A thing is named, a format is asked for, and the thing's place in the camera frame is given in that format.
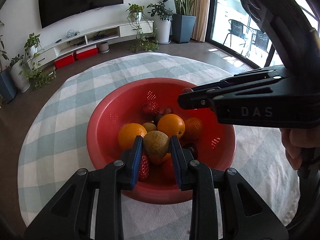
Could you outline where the large orange fruit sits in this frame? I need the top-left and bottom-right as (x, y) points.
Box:
(157, 114), (185, 138)

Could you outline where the small brown longan fruit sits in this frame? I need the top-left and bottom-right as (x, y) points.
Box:
(142, 122), (157, 133)

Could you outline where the red plastic colander bowl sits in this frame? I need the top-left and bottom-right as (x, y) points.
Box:
(87, 78), (236, 204)

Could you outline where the small red cherry tomato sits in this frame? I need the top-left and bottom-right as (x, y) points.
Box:
(182, 88), (193, 94)

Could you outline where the round red tomato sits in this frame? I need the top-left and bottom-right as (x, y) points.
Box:
(163, 107), (173, 115)

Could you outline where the big red strawberry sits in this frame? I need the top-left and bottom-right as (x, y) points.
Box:
(142, 101), (159, 115)

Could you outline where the small orange fruit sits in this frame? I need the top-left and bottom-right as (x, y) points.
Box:
(149, 153), (171, 165)

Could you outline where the person's right hand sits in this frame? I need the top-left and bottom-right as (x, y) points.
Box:
(280, 126), (320, 171)

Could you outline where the orange fruit far in bowl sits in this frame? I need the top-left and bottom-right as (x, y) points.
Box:
(184, 117), (202, 137)

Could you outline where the orange fruit in bowl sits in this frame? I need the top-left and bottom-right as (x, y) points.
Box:
(118, 123), (147, 151)
(184, 117), (202, 137)

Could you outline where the black balcony chair right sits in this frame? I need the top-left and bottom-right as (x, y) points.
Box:
(246, 29), (270, 57)

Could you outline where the black balcony chair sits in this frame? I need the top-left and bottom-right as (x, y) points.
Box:
(223, 19), (252, 54)
(246, 29), (270, 57)

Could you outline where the black balcony chair left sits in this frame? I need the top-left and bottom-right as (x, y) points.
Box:
(223, 19), (252, 54)

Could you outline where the checkered green white tablecloth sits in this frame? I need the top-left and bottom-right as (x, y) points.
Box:
(17, 53), (300, 225)

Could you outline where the tall plant blue pot right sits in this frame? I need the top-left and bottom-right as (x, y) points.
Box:
(163, 0), (196, 43)

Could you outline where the tall plant blue pot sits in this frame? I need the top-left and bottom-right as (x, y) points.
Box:
(163, 0), (196, 43)
(1, 35), (17, 103)

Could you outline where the trailing plant on console right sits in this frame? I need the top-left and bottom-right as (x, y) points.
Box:
(126, 3), (159, 52)

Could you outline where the trailing plant on console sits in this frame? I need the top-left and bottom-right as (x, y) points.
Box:
(21, 33), (56, 90)
(126, 3), (159, 52)

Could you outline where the beige curtain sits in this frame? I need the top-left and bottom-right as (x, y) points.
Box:
(191, 0), (210, 42)

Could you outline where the plant in white tall pot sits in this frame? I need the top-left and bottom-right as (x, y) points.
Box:
(147, 2), (173, 44)

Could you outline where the small grey pot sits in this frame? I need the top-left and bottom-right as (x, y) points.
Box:
(98, 41), (110, 54)

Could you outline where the white tv console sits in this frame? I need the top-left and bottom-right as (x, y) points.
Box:
(30, 19), (155, 67)

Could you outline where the right red storage box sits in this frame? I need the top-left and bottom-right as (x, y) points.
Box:
(75, 46), (98, 61)

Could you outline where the red storage box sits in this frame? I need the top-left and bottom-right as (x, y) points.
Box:
(75, 46), (98, 61)
(54, 53), (75, 69)

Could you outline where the tall plant blue pot left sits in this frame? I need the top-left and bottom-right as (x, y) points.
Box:
(1, 35), (17, 103)

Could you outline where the left red storage box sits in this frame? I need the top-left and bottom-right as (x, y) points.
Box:
(54, 53), (75, 69)

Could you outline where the trailing plant on console left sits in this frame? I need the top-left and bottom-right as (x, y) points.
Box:
(21, 33), (56, 90)

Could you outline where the plant in white ribbed pot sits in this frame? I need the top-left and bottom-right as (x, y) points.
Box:
(9, 54), (30, 93)

